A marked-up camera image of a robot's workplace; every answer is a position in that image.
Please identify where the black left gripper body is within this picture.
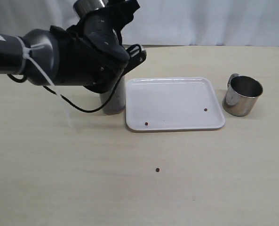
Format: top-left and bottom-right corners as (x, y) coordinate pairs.
(49, 0), (140, 93)

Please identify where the steel cup with pellets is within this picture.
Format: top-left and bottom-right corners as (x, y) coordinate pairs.
(73, 0), (109, 18)

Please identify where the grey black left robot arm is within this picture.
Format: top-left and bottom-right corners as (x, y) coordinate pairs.
(0, 0), (147, 94)

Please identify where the white plastic tray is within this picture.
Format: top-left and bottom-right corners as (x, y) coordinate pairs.
(126, 77), (225, 131)

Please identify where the translucent plastic tall container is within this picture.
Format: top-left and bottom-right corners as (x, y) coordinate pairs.
(102, 76), (126, 115)

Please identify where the white left zip tie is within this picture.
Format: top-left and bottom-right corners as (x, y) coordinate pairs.
(16, 37), (73, 128)

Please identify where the white curtain backdrop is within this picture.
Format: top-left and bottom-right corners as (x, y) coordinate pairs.
(0, 0), (279, 46)

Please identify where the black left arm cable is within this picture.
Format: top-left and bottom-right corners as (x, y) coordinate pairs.
(6, 29), (125, 113)

